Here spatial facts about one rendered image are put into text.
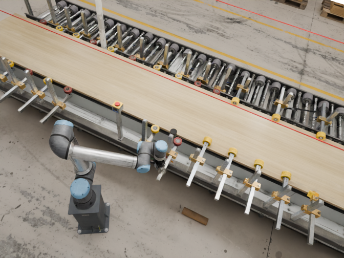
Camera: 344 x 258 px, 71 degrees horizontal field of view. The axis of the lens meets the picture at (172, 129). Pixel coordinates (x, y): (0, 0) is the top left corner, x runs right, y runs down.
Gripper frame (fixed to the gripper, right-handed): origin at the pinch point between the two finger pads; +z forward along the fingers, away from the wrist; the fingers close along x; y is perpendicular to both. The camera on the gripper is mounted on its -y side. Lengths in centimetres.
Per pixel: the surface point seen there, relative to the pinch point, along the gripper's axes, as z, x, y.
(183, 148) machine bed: 21.9, 39.5, -17.0
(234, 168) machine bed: 16, 73, 25
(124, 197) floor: 93, -24, -18
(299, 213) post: 5, 93, 85
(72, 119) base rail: 24, -51, -93
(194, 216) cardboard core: 84, 37, 37
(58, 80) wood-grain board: 4, -52, -132
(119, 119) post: -11, -15, -50
